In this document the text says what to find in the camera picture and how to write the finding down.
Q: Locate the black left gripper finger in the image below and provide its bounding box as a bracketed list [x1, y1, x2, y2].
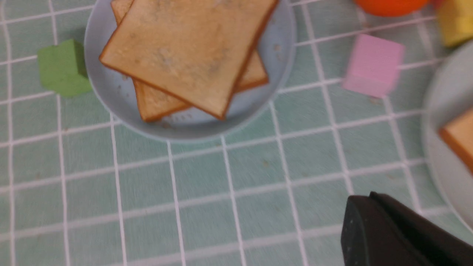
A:
[341, 191, 473, 266]

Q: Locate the green centre plate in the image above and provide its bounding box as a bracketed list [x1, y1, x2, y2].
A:
[421, 39, 473, 233]

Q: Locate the pink cube block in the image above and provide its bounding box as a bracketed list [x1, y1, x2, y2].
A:
[342, 34, 405, 98]

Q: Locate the light blue bread plate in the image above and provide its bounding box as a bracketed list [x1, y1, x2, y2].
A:
[84, 0, 297, 143]

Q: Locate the orange fruit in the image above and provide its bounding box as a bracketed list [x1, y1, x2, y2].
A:
[354, 0, 429, 17]

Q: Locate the green cube block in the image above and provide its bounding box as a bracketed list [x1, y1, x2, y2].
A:
[37, 39, 92, 98]

